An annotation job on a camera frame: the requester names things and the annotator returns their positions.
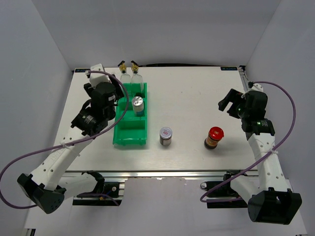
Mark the left table logo sticker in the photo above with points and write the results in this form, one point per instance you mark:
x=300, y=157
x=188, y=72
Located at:
x=81, y=70

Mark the right table logo sticker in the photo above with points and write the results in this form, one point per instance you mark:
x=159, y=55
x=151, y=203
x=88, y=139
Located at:
x=229, y=68

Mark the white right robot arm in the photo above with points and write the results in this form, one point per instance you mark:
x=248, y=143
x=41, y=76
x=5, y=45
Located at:
x=273, y=201

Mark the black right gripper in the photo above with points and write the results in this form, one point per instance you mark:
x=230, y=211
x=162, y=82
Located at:
x=234, y=97

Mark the red lid sauce jar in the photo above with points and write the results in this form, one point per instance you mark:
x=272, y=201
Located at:
x=215, y=134

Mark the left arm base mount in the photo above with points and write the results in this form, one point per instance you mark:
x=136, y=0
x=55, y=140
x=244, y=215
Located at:
x=110, y=196

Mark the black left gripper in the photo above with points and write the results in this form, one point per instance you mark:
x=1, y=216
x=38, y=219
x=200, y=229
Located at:
x=118, y=93

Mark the green plastic divided bin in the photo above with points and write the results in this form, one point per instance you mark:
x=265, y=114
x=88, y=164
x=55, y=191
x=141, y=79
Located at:
x=131, y=129

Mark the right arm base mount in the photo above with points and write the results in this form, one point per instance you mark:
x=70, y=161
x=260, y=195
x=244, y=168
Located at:
x=223, y=192

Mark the blue label salt jar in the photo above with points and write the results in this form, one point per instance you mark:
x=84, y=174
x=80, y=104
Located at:
x=138, y=106

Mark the table logo sticker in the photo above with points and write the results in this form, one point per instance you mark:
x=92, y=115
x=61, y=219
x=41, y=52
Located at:
x=229, y=68
x=81, y=70

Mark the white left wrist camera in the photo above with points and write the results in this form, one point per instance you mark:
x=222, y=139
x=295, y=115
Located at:
x=96, y=78

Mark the small dark spice jar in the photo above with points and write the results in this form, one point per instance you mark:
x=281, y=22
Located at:
x=165, y=136

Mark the glass bottle with dark residue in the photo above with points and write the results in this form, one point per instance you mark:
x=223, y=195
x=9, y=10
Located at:
x=137, y=84

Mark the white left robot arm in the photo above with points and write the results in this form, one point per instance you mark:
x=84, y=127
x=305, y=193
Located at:
x=44, y=185

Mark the clear glass oil bottle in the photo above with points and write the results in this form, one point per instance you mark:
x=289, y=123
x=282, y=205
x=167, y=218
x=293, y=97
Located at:
x=125, y=78

